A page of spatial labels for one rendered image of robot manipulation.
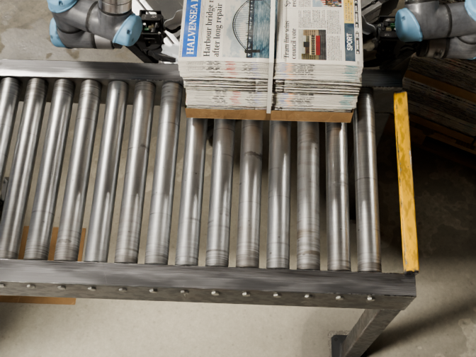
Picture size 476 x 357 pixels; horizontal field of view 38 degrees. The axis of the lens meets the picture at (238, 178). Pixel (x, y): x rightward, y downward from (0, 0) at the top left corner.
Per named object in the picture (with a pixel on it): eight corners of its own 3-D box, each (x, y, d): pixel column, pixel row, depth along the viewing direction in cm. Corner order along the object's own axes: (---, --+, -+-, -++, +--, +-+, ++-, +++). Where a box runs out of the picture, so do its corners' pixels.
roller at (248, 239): (262, 91, 167) (265, 81, 162) (256, 279, 147) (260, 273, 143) (242, 89, 166) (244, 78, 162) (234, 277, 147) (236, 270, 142)
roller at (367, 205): (371, 94, 166) (375, 83, 161) (380, 283, 146) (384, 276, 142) (350, 93, 166) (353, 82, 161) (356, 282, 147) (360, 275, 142)
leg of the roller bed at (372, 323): (358, 343, 215) (402, 286, 153) (358, 362, 213) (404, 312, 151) (339, 343, 215) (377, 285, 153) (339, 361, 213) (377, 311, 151)
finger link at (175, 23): (200, 8, 165) (165, 22, 164) (202, 24, 171) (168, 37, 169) (195, -1, 167) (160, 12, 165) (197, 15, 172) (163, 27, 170)
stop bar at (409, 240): (406, 95, 160) (409, 90, 158) (419, 275, 142) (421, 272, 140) (392, 94, 160) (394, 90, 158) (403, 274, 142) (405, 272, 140)
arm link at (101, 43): (99, 54, 169) (103, 27, 172) (117, 55, 169) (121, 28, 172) (93, 37, 162) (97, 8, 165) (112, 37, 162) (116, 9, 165)
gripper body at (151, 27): (161, 35, 160) (110, 34, 161) (165, 57, 168) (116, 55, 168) (163, 9, 163) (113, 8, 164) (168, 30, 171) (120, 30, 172)
